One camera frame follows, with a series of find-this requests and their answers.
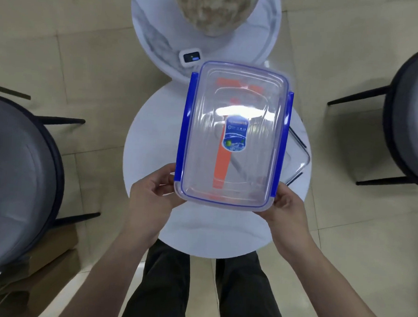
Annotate brown cardboard box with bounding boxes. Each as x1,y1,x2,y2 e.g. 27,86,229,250
0,219,84,317

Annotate clear food container blue clips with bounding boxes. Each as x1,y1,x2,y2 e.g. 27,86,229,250
172,59,296,214

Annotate person's right forearm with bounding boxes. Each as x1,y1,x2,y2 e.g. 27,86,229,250
269,228,403,317

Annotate person's right hand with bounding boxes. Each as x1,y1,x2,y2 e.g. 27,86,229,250
254,182,321,256

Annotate person's left forearm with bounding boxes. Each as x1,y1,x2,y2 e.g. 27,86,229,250
57,222,161,317

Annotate beige speckled stone vase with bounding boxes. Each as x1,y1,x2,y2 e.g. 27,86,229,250
168,0,263,39

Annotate clear plastic tray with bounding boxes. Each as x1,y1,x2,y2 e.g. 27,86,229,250
284,127,313,187

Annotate person's dark trousers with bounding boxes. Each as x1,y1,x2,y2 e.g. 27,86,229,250
120,238,293,317

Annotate black metal bar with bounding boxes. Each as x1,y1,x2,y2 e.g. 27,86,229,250
0,84,32,101

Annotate grey round chair black frame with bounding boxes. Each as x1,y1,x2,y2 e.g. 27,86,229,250
323,37,418,191
0,93,108,298

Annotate orange handled kitchen tool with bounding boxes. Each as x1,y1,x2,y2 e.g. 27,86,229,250
210,77,265,192

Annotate small white screen device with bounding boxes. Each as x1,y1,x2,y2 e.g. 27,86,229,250
178,48,204,70

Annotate person's left hand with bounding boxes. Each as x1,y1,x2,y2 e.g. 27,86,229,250
125,161,189,242

